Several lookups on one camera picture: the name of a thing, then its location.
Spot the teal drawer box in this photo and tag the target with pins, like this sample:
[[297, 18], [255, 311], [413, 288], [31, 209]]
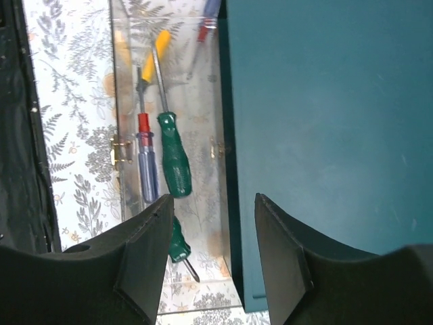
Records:
[[328, 112]]

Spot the clear acrylic drawer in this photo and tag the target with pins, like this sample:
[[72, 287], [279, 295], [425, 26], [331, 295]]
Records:
[[197, 104]]

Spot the blue red screwdriver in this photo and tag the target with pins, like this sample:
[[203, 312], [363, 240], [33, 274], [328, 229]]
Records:
[[206, 27], [146, 154]]

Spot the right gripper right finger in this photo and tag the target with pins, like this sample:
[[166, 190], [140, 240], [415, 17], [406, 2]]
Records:
[[311, 278]]

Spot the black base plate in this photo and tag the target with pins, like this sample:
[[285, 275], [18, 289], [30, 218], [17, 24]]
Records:
[[28, 217]]

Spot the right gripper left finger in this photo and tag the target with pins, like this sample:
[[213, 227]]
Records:
[[113, 278]]

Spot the small green screwdriver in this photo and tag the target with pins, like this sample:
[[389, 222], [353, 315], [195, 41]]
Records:
[[179, 250]]

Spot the orange handled screwdriver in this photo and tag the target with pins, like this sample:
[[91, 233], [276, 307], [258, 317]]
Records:
[[146, 71]]

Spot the long green screwdriver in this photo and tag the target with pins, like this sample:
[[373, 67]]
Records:
[[175, 162]]

